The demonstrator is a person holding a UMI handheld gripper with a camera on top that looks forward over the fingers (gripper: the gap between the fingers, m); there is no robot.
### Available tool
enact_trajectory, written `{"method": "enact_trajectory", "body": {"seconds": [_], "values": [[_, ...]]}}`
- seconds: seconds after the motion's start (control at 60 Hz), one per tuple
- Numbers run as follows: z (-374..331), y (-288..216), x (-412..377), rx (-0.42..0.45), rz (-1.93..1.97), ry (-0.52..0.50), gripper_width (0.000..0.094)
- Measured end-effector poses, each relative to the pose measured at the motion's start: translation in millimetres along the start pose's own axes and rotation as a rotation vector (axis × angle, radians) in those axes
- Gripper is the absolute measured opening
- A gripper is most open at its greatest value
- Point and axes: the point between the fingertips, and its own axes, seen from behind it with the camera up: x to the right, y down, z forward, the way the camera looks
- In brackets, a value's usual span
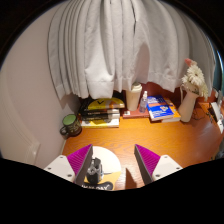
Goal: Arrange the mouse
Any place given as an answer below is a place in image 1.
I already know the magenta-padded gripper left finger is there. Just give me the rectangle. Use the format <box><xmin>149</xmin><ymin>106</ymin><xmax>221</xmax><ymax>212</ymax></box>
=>
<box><xmin>44</xmin><ymin>143</ymin><xmax>95</xmax><ymax>187</ymax></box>

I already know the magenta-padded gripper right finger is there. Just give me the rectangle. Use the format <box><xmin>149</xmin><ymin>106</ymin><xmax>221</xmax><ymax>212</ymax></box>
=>
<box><xmin>133</xmin><ymin>143</ymin><xmax>184</xmax><ymax>185</ymax></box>

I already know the black grey computer mouse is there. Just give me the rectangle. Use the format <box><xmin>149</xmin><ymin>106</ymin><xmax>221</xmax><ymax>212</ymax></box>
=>
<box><xmin>85</xmin><ymin>157</ymin><xmax>113</xmax><ymax>184</ymax></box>

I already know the white yellow black mouse pad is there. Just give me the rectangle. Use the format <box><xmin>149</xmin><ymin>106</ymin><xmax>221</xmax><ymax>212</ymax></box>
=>
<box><xmin>81</xmin><ymin>145</ymin><xmax>123</xmax><ymax>192</ymax></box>

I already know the dark green mug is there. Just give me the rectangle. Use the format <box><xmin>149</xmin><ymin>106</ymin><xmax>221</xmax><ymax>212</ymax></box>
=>
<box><xmin>59</xmin><ymin>113</ymin><xmax>83</xmax><ymax>138</ymax></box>

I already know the blue book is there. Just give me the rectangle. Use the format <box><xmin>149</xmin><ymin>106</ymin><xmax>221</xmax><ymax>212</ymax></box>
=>
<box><xmin>146</xmin><ymin>95</ymin><xmax>175</xmax><ymax>122</ymax></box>

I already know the red-brown book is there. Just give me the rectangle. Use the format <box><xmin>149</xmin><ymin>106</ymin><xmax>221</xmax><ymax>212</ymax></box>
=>
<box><xmin>121</xmin><ymin>108</ymin><xmax>151</xmax><ymax>120</ymax></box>

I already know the cream ceramic jug vase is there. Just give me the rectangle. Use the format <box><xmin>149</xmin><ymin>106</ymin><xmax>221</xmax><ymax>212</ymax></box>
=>
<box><xmin>177</xmin><ymin>87</ymin><xmax>200</xmax><ymax>123</ymax></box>

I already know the clear spray bottle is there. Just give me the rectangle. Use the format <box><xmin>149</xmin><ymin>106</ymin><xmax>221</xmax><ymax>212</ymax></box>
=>
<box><xmin>138</xmin><ymin>90</ymin><xmax>149</xmax><ymax>114</ymax></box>

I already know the white flat device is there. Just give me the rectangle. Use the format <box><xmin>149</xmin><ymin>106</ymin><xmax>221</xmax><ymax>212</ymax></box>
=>
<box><xmin>208</xmin><ymin>101</ymin><xmax>224</xmax><ymax>134</ymax></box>

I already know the cream lidded tumbler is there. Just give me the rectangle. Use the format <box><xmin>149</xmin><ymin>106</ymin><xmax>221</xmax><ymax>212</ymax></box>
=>
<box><xmin>125</xmin><ymin>81</ymin><xmax>143</xmax><ymax>112</ymax></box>

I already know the white flower bouquet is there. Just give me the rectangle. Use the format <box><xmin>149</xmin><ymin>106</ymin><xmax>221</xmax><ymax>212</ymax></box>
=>
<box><xmin>181</xmin><ymin>58</ymin><xmax>210</xmax><ymax>98</ymax></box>

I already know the white pleated curtain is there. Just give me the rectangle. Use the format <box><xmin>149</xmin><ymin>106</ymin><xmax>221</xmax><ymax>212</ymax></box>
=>
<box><xmin>47</xmin><ymin>0</ymin><xmax>217</xmax><ymax>101</ymax></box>

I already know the black cable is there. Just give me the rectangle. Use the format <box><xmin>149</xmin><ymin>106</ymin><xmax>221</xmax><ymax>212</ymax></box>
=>
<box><xmin>194</xmin><ymin>103</ymin><xmax>214</xmax><ymax>121</ymax></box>

